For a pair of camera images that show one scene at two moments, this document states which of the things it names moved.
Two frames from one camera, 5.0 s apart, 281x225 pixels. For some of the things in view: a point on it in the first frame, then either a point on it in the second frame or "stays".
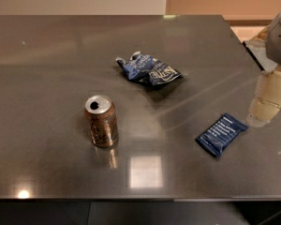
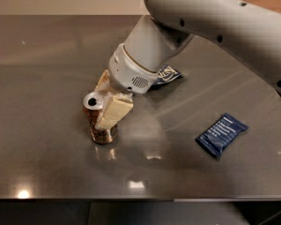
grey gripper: (280, 39) → (127, 71)
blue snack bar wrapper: (220, 133) stays
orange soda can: (101, 114) stays
